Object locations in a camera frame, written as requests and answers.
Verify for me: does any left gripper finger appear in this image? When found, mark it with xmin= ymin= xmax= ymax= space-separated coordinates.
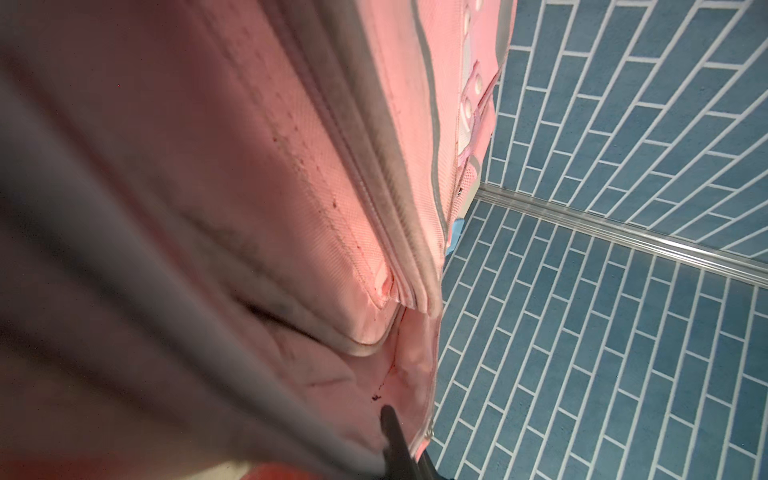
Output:
xmin=380 ymin=405 xmax=446 ymax=480

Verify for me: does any pink student backpack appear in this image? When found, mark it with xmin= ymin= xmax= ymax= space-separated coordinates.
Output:
xmin=1 ymin=1 xmax=517 ymax=479

